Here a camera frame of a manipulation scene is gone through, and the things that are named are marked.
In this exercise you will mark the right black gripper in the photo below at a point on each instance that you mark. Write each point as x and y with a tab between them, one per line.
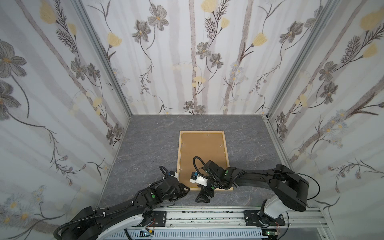
207	188

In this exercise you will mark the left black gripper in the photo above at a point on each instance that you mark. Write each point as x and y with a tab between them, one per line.
182	186

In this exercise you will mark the wooden picture frame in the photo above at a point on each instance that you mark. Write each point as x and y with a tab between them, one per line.
178	156

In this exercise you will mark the brown frame backing board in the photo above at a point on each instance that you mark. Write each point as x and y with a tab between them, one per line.
204	150

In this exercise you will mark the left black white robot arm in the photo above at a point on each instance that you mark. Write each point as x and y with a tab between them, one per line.
90	224

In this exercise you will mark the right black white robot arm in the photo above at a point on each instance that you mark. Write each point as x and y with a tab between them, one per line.
290	189

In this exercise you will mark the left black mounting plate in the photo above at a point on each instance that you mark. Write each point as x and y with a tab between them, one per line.
155	218

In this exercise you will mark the black mounting plate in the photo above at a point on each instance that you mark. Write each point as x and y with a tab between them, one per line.
261	220
155	218

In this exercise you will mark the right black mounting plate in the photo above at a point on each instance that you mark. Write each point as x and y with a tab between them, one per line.
261	220

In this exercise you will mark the small green circuit board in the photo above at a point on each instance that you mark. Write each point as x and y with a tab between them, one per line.
146	234

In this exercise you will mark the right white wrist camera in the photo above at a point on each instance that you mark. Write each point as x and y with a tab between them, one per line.
198	180

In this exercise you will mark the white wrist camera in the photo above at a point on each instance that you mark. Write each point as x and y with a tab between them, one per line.
174	174
198	180

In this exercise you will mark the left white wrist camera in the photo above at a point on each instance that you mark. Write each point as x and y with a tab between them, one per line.
174	174

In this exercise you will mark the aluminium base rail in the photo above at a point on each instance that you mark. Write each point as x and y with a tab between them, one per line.
231	218

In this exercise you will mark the white slotted cable duct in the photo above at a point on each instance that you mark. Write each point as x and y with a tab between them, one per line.
202	234

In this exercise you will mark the left corner aluminium post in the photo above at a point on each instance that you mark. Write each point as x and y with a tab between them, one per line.
102	54

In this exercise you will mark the corner aluminium post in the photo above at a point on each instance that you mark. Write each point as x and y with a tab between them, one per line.
102	54
319	26

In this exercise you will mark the right corner aluminium post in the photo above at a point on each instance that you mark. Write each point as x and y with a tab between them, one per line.
319	26

